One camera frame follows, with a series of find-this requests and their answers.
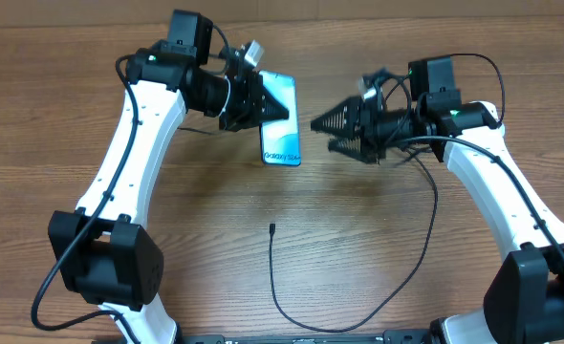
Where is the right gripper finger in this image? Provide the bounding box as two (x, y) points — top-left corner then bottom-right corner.
(328, 139), (376, 163)
(311, 97), (361, 137)

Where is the Galaxy smartphone blue screen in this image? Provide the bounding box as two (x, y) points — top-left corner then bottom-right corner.
(260, 71), (301, 166)

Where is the black charger cable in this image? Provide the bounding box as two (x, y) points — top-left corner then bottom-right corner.
(268, 52), (507, 333)

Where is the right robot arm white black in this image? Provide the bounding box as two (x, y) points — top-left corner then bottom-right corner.
(311, 55), (564, 343)

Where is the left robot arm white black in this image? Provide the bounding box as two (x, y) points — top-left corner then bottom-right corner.
(48, 10), (296, 343)

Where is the white power strip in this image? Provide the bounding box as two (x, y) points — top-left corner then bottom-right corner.
(475, 100), (506, 137)

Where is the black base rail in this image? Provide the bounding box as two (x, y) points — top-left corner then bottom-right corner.
(172, 329), (440, 344)

